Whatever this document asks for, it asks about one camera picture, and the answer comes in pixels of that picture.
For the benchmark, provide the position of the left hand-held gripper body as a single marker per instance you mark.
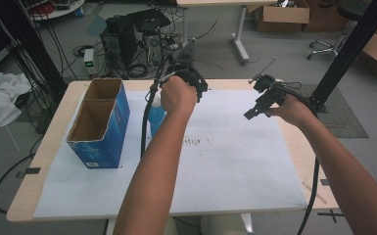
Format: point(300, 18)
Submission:
point(190, 77)

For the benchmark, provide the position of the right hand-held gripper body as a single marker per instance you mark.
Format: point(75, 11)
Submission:
point(268, 91)

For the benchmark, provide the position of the blue bottle with white cap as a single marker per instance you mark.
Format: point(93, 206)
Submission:
point(156, 117)

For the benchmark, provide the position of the person's left hand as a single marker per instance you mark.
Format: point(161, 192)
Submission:
point(177, 95)

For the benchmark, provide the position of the person's right hand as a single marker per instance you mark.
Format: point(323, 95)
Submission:
point(293, 111)

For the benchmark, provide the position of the white paper table sheet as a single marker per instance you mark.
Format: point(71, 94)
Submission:
point(235, 163)

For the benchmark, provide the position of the black computer tower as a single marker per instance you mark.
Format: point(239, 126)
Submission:
point(120, 42)

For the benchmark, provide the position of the grey floor mat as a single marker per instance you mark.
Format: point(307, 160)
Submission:
point(342, 114)

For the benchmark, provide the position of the office chair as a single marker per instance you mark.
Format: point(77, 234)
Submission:
point(342, 36)

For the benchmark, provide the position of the white power supply unit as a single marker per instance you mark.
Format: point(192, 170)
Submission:
point(89, 61)

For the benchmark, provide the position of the blue cardboard box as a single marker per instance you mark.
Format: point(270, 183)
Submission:
point(102, 137)

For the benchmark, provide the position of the round white table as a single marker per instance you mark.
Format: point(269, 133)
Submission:
point(60, 9)

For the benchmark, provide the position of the black tape strip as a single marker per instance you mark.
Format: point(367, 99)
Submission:
point(29, 171)

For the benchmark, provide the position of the white cloth heap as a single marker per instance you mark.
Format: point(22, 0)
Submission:
point(0, 98)

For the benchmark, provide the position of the grey metal bracket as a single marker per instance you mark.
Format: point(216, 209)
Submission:
point(186, 52)

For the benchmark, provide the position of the black metal frame post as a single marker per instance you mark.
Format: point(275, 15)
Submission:
point(349, 52)
point(29, 45)

